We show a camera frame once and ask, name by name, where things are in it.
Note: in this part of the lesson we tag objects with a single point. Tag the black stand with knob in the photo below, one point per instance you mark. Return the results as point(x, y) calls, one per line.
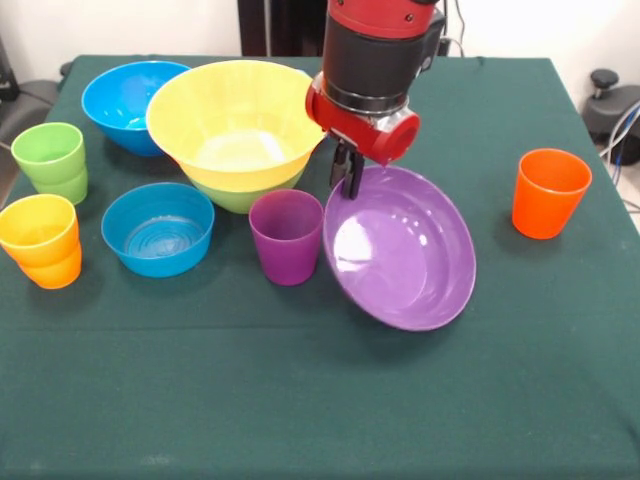
point(605, 80)

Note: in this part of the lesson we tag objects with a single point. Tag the yellow cup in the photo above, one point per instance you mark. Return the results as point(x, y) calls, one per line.
point(37, 247)

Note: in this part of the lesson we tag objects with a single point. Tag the dark green table cloth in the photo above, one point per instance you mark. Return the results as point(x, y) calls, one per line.
point(320, 375)

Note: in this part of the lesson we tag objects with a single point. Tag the dark equipment box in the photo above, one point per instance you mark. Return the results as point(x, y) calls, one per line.
point(6, 75)

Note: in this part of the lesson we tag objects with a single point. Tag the black table clamp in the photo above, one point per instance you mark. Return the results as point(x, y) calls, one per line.
point(65, 69)

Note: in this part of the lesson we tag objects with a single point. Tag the green cup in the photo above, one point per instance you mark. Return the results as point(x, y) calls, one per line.
point(47, 165)
point(67, 192)

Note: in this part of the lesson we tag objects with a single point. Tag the black plug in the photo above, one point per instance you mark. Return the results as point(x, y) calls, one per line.
point(444, 47)

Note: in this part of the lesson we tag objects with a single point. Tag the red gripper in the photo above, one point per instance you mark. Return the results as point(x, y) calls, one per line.
point(360, 130)

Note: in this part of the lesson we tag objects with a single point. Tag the yellow bowl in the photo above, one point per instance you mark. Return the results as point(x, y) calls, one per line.
point(235, 100)

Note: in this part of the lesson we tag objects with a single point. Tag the green bowl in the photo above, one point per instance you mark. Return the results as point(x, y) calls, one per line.
point(240, 197)

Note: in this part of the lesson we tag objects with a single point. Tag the small blue bowl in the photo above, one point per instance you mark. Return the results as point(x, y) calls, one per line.
point(157, 262)

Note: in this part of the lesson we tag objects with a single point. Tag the purple bowl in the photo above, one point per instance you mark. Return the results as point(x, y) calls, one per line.
point(400, 260)

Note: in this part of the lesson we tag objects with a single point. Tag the orange cup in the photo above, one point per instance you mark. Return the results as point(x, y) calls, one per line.
point(52, 277)

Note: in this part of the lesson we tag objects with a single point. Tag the large blue bowl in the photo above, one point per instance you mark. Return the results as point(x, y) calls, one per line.
point(115, 110)

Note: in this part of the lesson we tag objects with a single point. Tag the red-orange cup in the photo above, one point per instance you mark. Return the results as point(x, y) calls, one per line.
point(547, 210)

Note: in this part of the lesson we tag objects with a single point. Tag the purple cup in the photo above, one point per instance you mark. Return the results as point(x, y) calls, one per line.
point(287, 255)

